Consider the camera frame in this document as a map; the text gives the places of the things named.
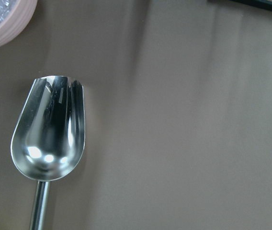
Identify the metal ice scoop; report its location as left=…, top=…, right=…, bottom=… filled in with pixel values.
left=11, top=76, right=85, bottom=230

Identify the pink bowl of ice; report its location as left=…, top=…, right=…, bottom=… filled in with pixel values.
left=0, top=0, right=38, bottom=46

